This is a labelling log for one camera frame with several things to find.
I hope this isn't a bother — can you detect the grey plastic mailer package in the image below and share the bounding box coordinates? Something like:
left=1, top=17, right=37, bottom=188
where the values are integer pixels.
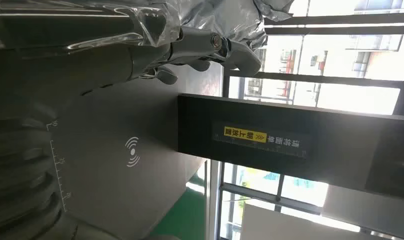
left=0, top=0, right=296, bottom=51

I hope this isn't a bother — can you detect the dark grey scale platform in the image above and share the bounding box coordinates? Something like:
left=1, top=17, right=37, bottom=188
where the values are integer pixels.
left=45, top=62, right=223, bottom=240

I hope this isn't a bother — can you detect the black yellow column label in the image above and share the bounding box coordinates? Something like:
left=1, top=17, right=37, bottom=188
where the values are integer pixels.
left=212, top=121, right=311, bottom=161

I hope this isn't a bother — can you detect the black scanner column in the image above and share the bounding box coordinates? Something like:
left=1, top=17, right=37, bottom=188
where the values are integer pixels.
left=177, top=93, right=404, bottom=202

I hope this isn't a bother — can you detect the dark window frame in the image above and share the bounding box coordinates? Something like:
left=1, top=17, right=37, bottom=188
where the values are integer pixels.
left=205, top=0, right=404, bottom=240

